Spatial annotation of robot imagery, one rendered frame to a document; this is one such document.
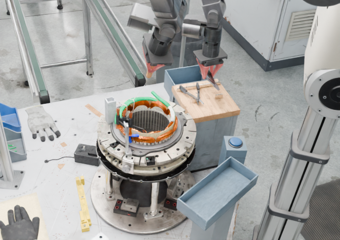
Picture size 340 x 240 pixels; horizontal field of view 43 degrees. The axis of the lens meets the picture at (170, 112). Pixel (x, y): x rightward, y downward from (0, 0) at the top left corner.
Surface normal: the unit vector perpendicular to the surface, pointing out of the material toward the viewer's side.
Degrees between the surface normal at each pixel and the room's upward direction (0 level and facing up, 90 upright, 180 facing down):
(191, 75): 90
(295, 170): 90
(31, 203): 0
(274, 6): 91
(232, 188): 0
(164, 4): 115
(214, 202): 0
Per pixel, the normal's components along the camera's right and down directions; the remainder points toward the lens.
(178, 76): 0.34, 0.62
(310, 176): -0.26, 0.60
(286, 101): 0.07, -0.77
